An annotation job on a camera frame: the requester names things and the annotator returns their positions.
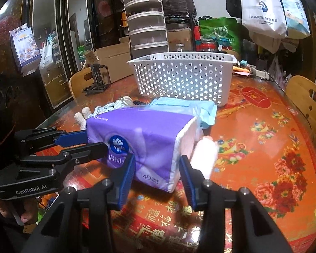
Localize cardboard box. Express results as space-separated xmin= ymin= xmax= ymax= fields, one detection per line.
xmin=85 ymin=42 xmax=133 ymax=83

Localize white perforated plastic basket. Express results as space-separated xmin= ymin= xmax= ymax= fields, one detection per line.
xmin=127 ymin=51 xmax=237 ymax=107

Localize red-lidded glass jar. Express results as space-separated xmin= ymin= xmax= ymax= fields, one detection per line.
xmin=196 ymin=39 xmax=218 ymax=52

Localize plush toy in striped clothes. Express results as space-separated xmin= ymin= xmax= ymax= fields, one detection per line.
xmin=74 ymin=96 xmax=134 ymax=130

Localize green shopping bag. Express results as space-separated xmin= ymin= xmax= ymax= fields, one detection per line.
xmin=199 ymin=15 xmax=242 ymax=53

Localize black phone stand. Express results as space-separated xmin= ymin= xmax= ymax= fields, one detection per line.
xmin=83 ymin=63 xmax=111 ymax=96

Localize left wooden chair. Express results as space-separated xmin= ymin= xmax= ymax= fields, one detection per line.
xmin=68 ymin=67 xmax=94 ymax=99

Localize right wooden chair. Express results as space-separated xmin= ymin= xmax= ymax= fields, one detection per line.
xmin=285 ymin=75 xmax=316 ymax=138

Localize red floral tablecloth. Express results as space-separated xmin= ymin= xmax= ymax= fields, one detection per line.
xmin=38 ymin=75 xmax=316 ymax=253

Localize person's left hand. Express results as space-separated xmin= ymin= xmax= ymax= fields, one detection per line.
xmin=0 ymin=198 xmax=38 ymax=225

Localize stacked white plastic drawers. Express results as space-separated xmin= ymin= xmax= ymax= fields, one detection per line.
xmin=121 ymin=0 xmax=169 ymax=59

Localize white hanging tote bag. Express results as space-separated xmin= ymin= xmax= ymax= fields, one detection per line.
xmin=241 ymin=0 xmax=287 ymax=39

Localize light blue hanging bag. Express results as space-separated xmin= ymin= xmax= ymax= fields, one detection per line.
xmin=281 ymin=0 xmax=310 ymax=39

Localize purple tissue pack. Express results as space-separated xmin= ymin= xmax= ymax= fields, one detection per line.
xmin=87 ymin=107 xmax=200 ymax=193

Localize wooden chair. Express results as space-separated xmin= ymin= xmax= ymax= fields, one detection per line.
xmin=68 ymin=67 xmax=94 ymax=99
xmin=285 ymin=75 xmax=316 ymax=138

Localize blue masks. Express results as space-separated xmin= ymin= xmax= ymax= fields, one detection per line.
xmin=147 ymin=97 xmax=217 ymax=129

